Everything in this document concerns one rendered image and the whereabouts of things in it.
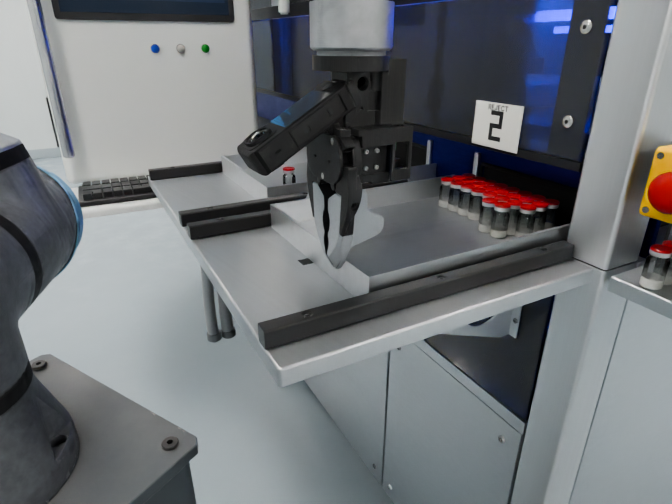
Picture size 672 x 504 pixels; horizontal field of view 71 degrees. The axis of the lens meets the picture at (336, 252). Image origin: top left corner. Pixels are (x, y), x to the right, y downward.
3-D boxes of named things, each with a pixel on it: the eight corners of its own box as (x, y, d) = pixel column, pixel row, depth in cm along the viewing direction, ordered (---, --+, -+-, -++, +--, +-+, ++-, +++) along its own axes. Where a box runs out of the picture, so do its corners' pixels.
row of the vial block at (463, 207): (445, 203, 78) (448, 175, 76) (535, 239, 64) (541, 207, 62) (435, 205, 77) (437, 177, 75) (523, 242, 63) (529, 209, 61)
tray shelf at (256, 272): (353, 159, 116) (353, 151, 116) (630, 268, 60) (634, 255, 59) (148, 184, 96) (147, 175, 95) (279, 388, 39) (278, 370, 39)
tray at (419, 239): (451, 193, 83) (453, 174, 82) (585, 244, 63) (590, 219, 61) (271, 227, 68) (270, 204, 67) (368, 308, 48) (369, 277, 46)
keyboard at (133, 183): (244, 171, 127) (244, 162, 126) (261, 184, 116) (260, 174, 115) (79, 190, 111) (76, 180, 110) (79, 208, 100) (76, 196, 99)
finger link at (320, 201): (372, 258, 53) (376, 178, 50) (326, 269, 51) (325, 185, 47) (358, 249, 56) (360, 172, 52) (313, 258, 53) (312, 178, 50)
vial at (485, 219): (485, 226, 68) (490, 196, 66) (497, 231, 66) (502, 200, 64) (474, 229, 67) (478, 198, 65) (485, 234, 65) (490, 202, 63)
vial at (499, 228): (497, 232, 66) (502, 200, 64) (509, 237, 64) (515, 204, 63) (486, 234, 65) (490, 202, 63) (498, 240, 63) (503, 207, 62)
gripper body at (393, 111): (411, 186, 47) (420, 55, 43) (335, 197, 44) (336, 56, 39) (370, 169, 54) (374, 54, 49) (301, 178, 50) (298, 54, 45)
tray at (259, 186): (364, 155, 112) (364, 140, 110) (435, 181, 91) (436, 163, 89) (222, 172, 97) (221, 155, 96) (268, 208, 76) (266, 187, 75)
